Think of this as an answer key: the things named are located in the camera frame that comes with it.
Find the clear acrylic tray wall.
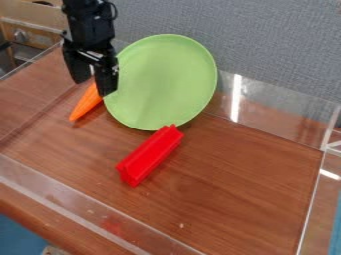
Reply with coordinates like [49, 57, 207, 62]
[0, 48, 341, 255]

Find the green round plate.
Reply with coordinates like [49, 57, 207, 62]
[104, 34, 218, 130]

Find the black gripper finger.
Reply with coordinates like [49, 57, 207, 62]
[62, 49, 90, 84]
[94, 59, 119, 97]

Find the cardboard box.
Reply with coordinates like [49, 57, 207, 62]
[0, 0, 70, 36]

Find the orange toy carrot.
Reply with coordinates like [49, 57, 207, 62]
[69, 83, 103, 122]

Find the red star-shaped block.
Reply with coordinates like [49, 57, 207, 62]
[115, 124, 183, 187]

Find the black cable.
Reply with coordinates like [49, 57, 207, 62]
[105, 0, 120, 21]

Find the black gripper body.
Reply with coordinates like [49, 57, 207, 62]
[61, 0, 117, 66]

